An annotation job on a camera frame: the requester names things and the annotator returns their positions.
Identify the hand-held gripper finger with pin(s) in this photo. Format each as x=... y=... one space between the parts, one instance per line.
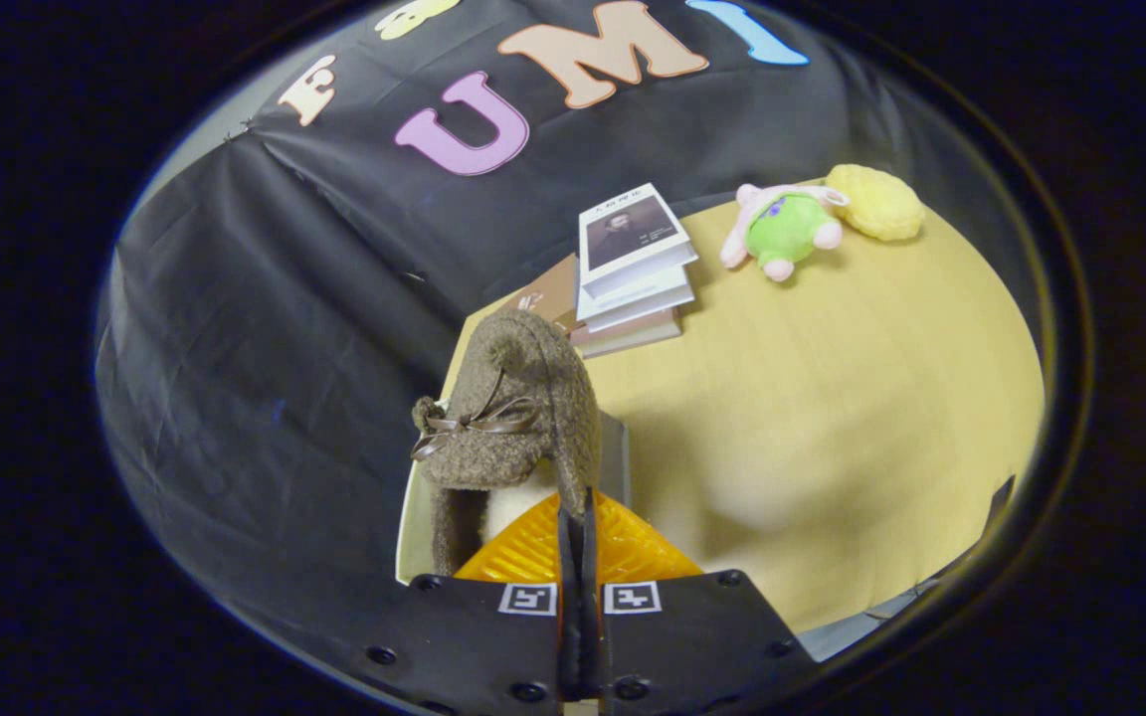
x=591 y=636
x=566 y=636

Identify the grey fabric storage box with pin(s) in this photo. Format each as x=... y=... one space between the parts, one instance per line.
x=416 y=527

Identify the brown fuzzy shoe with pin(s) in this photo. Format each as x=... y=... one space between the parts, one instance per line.
x=523 y=368

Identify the plain white book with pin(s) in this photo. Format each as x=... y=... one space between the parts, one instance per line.
x=643 y=298

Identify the brown book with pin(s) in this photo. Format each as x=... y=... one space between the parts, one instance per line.
x=548 y=293

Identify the white book with portrait cover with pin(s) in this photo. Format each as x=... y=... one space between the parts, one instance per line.
x=633 y=234

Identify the green and pink plush toy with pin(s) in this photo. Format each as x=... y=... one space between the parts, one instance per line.
x=787 y=229

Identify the yellow plush toy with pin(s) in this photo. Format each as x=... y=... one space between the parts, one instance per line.
x=876 y=204

